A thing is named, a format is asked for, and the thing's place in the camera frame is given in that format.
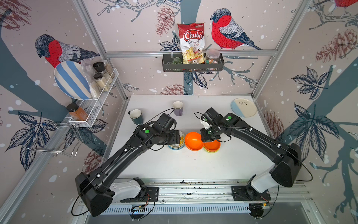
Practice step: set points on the black lid spice jar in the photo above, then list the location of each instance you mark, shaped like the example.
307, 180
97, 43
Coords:
101, 82
100, 68

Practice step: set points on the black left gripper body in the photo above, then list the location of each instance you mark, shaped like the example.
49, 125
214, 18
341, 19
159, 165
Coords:
170, 136

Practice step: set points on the blue white ceramic plate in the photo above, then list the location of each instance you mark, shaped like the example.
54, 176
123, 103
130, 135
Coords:
243, 107

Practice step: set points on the yellow flower ceramic bowl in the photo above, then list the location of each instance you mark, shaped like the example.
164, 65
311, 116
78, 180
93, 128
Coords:
182, 139

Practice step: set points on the orange plastic bowl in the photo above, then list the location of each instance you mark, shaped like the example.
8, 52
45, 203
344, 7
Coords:
193, 141
212, 146

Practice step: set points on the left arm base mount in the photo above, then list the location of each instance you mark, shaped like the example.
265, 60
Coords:
135, 190

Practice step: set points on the Chuba cassava chips bag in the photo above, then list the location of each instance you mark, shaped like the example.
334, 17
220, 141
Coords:
192, 42

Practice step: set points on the purple ceramic mug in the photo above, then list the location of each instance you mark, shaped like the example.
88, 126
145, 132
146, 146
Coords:
178, 107

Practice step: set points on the black wall basket shelf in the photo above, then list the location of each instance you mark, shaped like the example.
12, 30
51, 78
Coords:
168, 66

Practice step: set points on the green item in basket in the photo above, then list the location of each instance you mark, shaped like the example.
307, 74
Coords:
177, 60

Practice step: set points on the blue white striped plate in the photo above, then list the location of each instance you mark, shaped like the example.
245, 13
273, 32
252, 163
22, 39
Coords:
69, 78

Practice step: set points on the clear wire wall rack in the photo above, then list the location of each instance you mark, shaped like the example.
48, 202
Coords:
93, 106

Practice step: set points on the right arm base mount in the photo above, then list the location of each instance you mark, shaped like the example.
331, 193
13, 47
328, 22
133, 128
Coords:
248, 193

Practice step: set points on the orange spice jar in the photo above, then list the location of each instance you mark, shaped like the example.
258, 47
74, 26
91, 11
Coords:
76, 112

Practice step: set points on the blue yellow patterned bowl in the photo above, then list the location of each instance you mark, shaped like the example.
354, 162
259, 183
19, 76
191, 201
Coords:
177, 146

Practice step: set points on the orange plastic bowl front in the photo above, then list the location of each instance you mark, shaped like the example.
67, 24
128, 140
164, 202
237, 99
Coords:
193, 141

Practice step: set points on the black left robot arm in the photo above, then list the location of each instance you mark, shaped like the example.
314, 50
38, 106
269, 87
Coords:
96, 188

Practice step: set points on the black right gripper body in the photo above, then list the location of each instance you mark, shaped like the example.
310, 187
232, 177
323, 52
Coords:
209, 134

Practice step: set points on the dark green faceted cup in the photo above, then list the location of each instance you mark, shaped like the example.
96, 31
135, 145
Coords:
136, 116

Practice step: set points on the clear candy jar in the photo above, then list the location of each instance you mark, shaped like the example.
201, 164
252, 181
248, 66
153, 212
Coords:
212, 56

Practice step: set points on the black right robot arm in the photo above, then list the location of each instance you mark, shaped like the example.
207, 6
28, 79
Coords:
287, 159

